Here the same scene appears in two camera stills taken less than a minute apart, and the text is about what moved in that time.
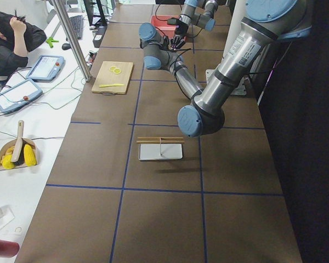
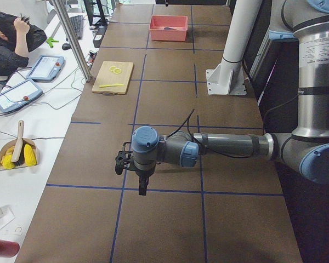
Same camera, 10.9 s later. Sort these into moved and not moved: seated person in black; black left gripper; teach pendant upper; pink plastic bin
Moved: black left gripper
Not moved: seated person in black; teach pendant upper; pink plastic bin
